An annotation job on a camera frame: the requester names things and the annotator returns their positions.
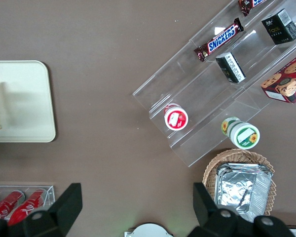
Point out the red Coca-Cola can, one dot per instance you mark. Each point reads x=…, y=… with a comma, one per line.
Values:
x=5, y=205
x=27, y=207

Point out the red lid strawberry yogurt cup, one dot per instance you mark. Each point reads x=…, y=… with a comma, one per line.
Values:
x=176, y=118

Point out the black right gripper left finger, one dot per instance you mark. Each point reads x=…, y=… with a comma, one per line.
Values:
x=61, y=212

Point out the clear acrylic can holder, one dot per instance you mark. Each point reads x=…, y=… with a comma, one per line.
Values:
x=50, y=193

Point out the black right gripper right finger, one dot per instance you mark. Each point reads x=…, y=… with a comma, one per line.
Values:
x=212, y=217

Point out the Snickers chocolate bar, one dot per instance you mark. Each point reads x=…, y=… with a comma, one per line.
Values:
x=220, y=40
x=249, y=3

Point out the cream plastic tray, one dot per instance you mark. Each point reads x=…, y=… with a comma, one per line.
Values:
x=27, y=101

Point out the black Face carton box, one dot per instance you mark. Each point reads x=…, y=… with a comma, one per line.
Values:
x=230, y=67
x=280, y=27

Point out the green sunflower label cup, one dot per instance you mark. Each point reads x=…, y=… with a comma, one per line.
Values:
x=243, y=134

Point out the aluminium foil container stack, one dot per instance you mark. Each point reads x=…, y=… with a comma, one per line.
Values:
x=239, y=190

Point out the red chocolate chip cookie box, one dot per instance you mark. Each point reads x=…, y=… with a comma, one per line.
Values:
x=287, y=81

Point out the clear acrylic stepped display rack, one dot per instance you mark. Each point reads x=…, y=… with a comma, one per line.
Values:
x=199, y=81

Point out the round wicker basket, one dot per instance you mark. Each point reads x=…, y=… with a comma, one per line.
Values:
x=213, y=168

